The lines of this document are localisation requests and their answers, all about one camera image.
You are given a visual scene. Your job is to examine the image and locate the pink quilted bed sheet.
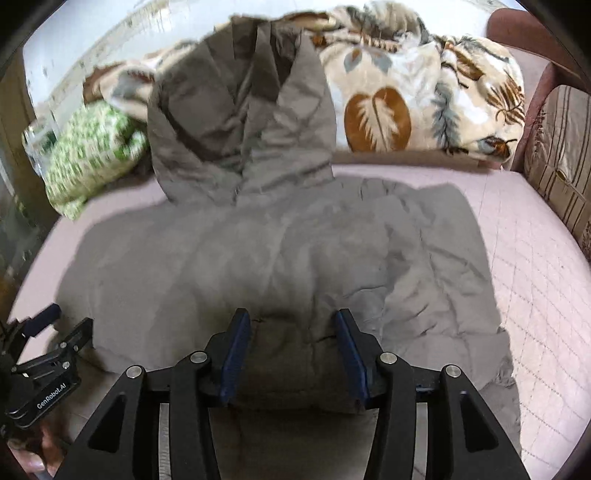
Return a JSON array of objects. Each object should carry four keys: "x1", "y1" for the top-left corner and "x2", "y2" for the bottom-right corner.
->
[{"x1": 8, "y1": 152, "x2": 591, "y2": 480}]

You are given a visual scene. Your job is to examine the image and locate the maroon bed frame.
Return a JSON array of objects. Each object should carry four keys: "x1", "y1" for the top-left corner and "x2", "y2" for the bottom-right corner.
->
[{"x1": 486, "y1": 8, "x2": 591, "y2": 172}]

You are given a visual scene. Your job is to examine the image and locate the wooden glass cabinet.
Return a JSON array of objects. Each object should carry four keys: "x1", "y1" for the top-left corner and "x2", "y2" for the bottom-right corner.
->
[{"x1": 0, "y1": 58, "x2": 57, "y2": 298}]

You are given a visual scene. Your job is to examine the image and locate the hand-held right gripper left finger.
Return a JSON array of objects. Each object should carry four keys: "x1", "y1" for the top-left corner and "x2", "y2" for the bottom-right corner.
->
[{"x1": 55, "y1": 307, "x2": 252, "y2": 480}]

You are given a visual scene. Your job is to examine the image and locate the green patterned pillow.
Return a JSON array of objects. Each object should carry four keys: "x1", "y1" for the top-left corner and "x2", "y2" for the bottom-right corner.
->
[{"x1": 23, "y1": 100, "x2": 151, "y2": 220}]

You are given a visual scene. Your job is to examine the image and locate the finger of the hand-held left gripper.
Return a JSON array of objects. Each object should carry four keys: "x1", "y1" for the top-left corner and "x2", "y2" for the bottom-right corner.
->
[
  {"x1": 21, "y1": 303, "x2": 62, "y2": 340},
  {"x1": 48, "y1": 317, "x2": 94, "y2": 370}
]

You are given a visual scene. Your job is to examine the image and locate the grey padded jacket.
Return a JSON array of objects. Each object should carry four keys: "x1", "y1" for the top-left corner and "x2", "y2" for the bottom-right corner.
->
[{"x1": 53, "y1": 18, "x2": 523, "y2": 467}]

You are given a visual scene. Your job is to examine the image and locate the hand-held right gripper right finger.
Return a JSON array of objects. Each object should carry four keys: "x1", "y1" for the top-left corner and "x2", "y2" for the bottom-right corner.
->
[{"x1": 335, "y1": 308, "x2": 532, "y2": 480}]

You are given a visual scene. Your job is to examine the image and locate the leaf print fleece blanket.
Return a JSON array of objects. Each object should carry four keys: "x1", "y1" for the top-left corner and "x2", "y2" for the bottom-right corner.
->
[{"x1": 83, "y1": 0, "x2": 527, "y2": 163}]

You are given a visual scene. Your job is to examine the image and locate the striped beige cushion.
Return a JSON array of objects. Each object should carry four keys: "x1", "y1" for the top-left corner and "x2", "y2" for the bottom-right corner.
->
[{"x1": 523, "y1": 84, "x2": 591, "y2": 266}]

